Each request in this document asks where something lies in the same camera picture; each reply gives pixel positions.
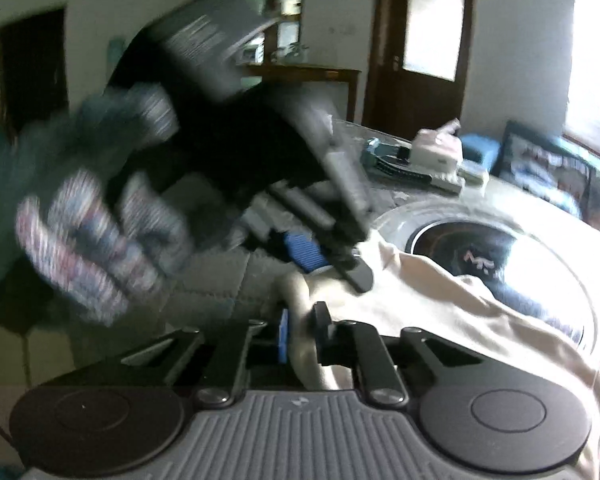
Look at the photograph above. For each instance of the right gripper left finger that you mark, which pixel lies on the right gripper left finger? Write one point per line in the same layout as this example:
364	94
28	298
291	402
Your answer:
214	371

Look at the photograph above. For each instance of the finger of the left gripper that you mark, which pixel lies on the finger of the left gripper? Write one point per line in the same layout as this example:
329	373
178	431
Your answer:
304	252
354	270

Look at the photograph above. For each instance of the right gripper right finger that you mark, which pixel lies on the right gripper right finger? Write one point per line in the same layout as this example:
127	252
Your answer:
389	372

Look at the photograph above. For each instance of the cream beige garment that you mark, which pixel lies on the cream beige garment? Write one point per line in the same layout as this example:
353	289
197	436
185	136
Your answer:
414	291

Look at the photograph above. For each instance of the gloved left hand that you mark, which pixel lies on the gloved left hand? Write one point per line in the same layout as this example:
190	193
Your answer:
102	255

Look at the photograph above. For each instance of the dark wooden console table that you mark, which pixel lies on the dark wooden console table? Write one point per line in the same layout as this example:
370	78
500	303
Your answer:
310	73

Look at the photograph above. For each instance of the pink tissue box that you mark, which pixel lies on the pink tissue box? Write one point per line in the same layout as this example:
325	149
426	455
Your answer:
438	149

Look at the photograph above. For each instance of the dark wooden display shelf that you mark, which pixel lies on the dark wooden display shelf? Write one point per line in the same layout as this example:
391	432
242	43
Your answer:
275	15

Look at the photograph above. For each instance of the small flat packets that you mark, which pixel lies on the small flat packets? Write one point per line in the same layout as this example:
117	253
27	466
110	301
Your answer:
473	173

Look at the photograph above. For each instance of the round black induction plate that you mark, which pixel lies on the round black induction plate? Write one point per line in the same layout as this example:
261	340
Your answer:
517	268

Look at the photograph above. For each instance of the blue folded cushion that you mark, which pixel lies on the blue folded cushion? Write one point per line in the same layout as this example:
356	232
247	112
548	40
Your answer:
480	149

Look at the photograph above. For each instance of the dark door with glass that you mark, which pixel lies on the dark door with glass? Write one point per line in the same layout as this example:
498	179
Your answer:
418	64

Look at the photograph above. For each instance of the left butterfly pillow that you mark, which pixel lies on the left butterfly pillow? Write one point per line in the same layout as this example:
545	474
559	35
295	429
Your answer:
558	179

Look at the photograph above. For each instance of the dark green sofa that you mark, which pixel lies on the dark green sofa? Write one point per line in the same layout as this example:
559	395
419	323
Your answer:
558	145

